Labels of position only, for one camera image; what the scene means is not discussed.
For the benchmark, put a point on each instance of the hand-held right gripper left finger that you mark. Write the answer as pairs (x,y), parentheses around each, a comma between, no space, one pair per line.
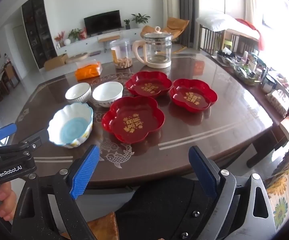
(84,173)

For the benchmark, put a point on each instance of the orange tissue pack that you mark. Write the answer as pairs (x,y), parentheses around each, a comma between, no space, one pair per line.
(88,71)

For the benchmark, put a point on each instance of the glass electric kettle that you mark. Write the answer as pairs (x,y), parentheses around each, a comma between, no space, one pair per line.
(158,50)

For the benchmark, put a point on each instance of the dark wooden railed bed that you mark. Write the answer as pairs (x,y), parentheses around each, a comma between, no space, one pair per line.
(209,40)

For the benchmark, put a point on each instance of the cardboard box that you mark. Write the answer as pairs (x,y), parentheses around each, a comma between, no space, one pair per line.
(55,62)

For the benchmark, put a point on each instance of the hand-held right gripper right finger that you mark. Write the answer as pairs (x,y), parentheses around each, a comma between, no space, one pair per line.
(204,173)

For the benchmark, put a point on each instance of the white bowl with patterned rim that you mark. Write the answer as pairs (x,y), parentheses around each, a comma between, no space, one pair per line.
(107,95)

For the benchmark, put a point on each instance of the brown seat cushion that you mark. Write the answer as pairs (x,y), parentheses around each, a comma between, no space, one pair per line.
(102,226)

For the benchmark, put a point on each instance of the orange lounge chair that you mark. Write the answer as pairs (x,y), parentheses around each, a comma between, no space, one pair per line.
(175,26)

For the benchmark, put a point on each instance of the white scalloped bowl blue inside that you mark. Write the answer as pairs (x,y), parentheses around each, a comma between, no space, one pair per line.
(70,127)

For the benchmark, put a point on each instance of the black television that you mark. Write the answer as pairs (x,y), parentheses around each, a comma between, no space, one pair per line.
(102,22)

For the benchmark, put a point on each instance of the large green potted plant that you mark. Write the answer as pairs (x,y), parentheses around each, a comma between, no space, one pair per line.
(140,18)

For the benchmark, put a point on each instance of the dark display cabinet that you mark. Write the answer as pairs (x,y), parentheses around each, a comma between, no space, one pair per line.
(39,30)

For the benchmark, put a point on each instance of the white ribbed bowl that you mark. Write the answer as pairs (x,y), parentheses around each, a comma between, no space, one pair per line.
(77,93)

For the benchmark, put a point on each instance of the person's left hand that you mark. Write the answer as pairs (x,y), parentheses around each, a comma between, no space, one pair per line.
(5,200)

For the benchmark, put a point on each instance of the patterned tissue box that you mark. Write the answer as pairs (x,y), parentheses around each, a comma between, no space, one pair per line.
(278,102)

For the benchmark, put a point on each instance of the wooden bench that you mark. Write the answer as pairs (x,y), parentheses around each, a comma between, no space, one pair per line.
(109,39)

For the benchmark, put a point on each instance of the red cloth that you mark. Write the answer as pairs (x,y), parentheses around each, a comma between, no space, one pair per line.
(257,33)

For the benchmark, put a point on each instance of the grey curtain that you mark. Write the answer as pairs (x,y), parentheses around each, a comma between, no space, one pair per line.
(188,5)

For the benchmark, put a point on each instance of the large red flower-shaped plate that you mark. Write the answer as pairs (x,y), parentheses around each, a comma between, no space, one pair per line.
(132,120)

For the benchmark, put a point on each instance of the white tv cabinet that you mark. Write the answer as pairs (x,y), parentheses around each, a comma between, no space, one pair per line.
(84,43)

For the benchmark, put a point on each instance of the wooden chair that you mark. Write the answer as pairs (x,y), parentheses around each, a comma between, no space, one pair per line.
(8,76)

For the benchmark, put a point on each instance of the round wooden board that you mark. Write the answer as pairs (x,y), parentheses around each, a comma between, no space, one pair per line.
(77,58)

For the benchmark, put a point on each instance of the clear plastic jar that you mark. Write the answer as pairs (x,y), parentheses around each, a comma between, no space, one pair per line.
(120,53)

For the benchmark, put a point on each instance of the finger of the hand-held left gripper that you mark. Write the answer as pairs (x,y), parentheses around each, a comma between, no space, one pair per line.
(30,143)
(4,131)

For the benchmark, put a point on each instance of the cluster of bottles and jars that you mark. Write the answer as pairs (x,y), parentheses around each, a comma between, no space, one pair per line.
(247,66)

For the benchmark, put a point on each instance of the person's black pants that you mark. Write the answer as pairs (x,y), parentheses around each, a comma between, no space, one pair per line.
(164,205)

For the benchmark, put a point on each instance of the white pillow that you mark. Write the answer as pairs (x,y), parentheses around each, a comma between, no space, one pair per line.
(217,21)

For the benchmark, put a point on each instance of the red flowers in white vase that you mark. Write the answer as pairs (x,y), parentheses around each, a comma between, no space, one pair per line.
(60,38)

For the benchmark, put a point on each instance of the leafy potted plant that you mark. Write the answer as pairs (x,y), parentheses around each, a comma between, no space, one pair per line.
(75,33)

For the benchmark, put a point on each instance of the floral cushion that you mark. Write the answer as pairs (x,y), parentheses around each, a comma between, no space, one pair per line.
(288,177)

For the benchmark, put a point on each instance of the small potted plant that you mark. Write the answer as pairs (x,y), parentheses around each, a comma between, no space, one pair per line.
(127,23)

